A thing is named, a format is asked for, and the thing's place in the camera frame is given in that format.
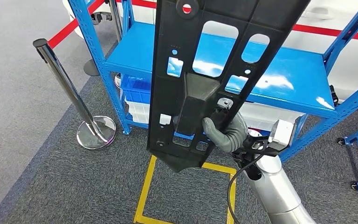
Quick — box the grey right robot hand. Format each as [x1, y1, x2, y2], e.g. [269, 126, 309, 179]
[202, 98, 250, 154]

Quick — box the long black plastic part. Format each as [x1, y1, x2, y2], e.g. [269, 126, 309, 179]
[147, 0, 311, 173]

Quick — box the blue metal shelf rack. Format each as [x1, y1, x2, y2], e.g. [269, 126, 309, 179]
[68, 0, 358, 163]

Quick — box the white plastic crate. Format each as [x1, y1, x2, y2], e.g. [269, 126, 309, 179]
[124, 98, 151, 125]
[239, 102, 305, 133]

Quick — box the red barrier belt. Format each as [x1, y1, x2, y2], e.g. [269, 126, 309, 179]
[48, 0, 358, 49]

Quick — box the white car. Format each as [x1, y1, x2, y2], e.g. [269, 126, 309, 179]
[62, 0, 358, 110]

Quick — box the black camera cable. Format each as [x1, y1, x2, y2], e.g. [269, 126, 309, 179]
[227, 153, 267, 224]

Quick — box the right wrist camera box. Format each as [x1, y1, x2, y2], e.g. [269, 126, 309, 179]
[244, 119, 296, 158]

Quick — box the white car door handle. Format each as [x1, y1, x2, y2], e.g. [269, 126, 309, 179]
[301, 7, 331, 20]

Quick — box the chrome stanchion post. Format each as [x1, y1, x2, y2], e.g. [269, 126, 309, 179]
[83, 0, 123, 77]
[33, 38, 117, 151]

